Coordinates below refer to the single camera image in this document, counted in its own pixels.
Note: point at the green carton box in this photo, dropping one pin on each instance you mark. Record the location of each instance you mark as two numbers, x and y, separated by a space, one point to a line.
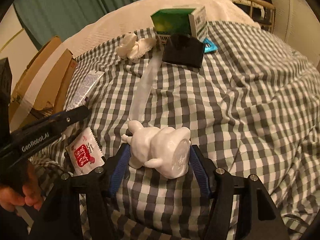
175 21

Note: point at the cream desk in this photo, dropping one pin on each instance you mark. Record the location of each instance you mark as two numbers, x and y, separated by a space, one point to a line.
250 2

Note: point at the white printed packet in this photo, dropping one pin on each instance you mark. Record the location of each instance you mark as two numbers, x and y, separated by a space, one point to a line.
83 90

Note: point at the white figurine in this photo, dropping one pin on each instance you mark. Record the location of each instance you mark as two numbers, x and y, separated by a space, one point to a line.
157 147

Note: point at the white sachet with red label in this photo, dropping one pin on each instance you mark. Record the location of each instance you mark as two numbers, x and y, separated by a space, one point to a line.
83 152

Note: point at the white quilt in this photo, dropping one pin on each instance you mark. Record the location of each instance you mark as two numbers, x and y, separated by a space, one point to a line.
140 12

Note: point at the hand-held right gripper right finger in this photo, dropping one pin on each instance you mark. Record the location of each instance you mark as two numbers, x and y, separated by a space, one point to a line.
201 177

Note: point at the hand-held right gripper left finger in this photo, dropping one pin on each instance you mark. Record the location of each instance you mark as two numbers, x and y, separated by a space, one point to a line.
119 173

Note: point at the grey checked blanket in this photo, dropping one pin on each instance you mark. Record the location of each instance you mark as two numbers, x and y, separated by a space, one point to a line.
237 105

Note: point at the green curtain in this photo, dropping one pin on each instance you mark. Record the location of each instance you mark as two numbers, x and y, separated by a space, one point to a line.
75 5

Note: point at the person's left hand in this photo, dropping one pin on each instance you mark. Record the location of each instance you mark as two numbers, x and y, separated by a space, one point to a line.
12 200

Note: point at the white louvred wardrobe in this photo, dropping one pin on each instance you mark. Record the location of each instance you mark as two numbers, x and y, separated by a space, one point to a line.
292 12

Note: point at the clear plastic sleeve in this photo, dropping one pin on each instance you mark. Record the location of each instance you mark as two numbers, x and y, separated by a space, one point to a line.
146 85

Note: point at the bright blue packet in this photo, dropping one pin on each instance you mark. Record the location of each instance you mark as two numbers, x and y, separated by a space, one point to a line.
209 45

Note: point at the crumpled white tissue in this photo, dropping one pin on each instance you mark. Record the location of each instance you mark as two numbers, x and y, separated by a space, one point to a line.
132 46

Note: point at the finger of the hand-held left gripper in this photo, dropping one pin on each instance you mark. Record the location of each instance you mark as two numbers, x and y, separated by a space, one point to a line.
72 116

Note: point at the black wallet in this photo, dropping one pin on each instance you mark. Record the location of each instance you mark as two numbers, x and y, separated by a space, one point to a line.
183 50

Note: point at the brown cardboard box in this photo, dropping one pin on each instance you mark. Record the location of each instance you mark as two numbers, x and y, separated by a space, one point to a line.
42 80

